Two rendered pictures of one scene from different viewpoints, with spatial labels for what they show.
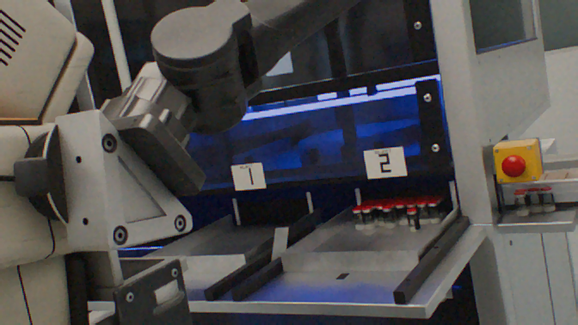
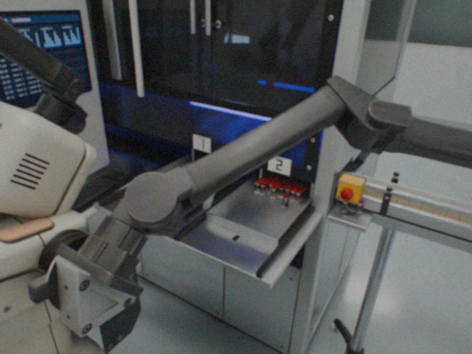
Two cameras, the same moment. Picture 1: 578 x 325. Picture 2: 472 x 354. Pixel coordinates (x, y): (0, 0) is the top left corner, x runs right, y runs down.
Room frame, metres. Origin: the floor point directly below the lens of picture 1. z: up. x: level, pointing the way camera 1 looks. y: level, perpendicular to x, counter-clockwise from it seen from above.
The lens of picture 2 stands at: (0.17, -0.06, 1.54)
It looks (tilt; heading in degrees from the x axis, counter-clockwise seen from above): 27 degrees down; 1
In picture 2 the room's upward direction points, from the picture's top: 2 degrees clockwise
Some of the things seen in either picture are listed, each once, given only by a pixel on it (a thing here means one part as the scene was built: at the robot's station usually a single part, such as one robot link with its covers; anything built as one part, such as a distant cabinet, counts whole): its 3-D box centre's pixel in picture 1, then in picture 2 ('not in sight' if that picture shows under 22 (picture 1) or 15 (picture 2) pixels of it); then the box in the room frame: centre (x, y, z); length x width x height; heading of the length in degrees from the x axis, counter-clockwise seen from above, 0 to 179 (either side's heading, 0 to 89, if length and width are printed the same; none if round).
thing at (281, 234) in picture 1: (267, 253); (200, 206); (1.17, 0.07, 0.91); 0.14 x 0.03 x 0.06; 151
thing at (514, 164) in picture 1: (513, 165); (347, 193); (1.16, -0.40, 0.99); 0.04 x 0.04 x 0.04; 60
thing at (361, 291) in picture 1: (291, 259); (213, 206); (1.24, 0.03, 0.87); 0.70 x 0.48 x 0.02; 60
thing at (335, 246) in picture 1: (379, 232); (265, 205); (1.22, -0.15, 0.90); 0.34 x 0.26 x 0.04; 150
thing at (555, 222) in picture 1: (539, 217); (352, 215); (1.23, -0.46, 0.87); 0.14 x 0.13 x 0.02; 150
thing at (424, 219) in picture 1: (396, 213); (279, 190); (1.31, -0.20, 0.91); 0.18 x 0.02 x 0.05; 60
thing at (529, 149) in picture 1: (518, 160); (350, 187); (1.20, -0.43, 0.99); 0.08 x 0.07 x 0.07; 150
